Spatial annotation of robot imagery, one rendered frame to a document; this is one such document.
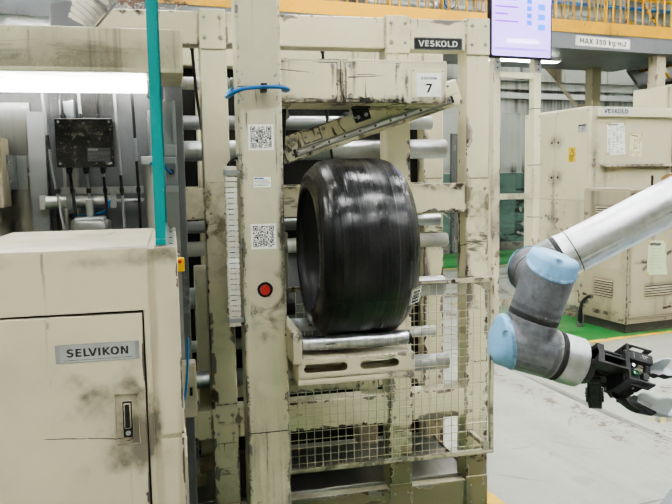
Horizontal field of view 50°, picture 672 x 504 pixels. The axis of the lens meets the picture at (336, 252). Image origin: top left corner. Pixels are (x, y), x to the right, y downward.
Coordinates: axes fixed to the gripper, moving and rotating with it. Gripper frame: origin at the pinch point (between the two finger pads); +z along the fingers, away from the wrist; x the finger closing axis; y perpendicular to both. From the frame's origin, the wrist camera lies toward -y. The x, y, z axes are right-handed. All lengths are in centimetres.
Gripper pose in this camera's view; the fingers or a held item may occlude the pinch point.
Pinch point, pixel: (671, 395)
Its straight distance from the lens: 149.9
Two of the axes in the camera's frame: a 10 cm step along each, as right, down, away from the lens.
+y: 2.7, -5.3, -8.0
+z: 9.5, 2.8, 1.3
